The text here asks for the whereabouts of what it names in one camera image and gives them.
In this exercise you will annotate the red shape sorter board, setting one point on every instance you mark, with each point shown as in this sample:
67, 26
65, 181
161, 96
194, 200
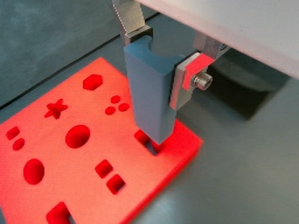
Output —
75, 160

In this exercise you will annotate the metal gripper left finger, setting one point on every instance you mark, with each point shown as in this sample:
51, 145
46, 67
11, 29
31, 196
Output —
130, 18

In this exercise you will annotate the blue arch block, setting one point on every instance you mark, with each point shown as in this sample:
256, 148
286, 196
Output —
150, 74

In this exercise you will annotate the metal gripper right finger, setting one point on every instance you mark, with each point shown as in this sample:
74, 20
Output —
190, 73

